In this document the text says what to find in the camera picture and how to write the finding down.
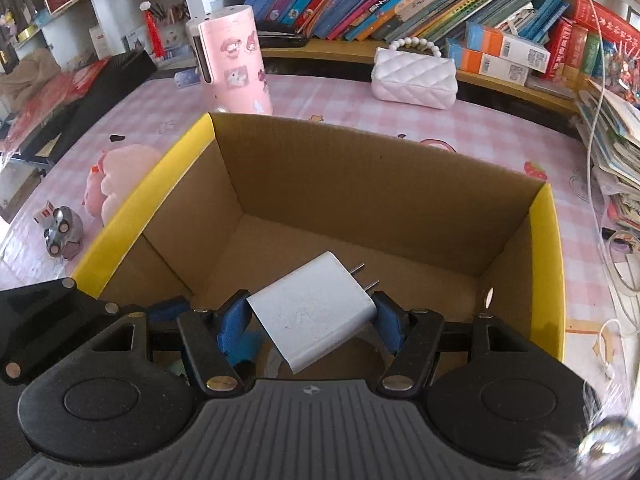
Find pink plush pig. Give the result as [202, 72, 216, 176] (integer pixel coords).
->
[82, 144, 166, 226]

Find white pen holder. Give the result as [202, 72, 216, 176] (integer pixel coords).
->
[160, 5, 193, 48]

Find white charger plug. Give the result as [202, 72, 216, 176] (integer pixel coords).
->
[246, 251, 379, 374]

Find red plastic packets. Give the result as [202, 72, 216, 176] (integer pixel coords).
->
[0, 57, 111, 156]

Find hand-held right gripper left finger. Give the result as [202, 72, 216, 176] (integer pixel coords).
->
[75, 291, 261, 395]

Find yellow cardboard box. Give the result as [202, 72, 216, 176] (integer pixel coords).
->
[72, 112, 566, 378]

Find stack of magazines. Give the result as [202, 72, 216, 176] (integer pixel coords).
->
[575, 77, 640, 231]

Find orange white carton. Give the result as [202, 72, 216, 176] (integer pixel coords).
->
[465, 21, 551, 72]
[446, 39, 531, 86]

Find white cable with plug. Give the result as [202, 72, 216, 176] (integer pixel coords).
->
[595, 317, 626, 378]

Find red boxed book set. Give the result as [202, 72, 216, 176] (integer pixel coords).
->
[545, 0, 640, 81]

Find grey toy car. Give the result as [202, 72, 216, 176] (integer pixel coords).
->
[42, 206, 83, 260]

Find row of colourful books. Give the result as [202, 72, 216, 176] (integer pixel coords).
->
[242, 0, 571, 43]

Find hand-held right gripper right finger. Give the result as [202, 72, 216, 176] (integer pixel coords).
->
[372, 292, 543, 395]

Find white quilted purse pearl handle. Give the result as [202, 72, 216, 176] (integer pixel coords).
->
[371, 35, 459, 110]

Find red tassel knot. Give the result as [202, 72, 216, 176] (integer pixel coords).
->
[140, 1, 165, 58]

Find beige cloth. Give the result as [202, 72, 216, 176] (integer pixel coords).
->
[0, 52, 63, 106]

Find pink cylinder with stickers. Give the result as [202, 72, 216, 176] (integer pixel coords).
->
[186, 4, 274, 116]

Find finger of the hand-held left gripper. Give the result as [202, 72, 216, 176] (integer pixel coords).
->
[147, 296, 190, 327]
[0, 277, 121, 386]

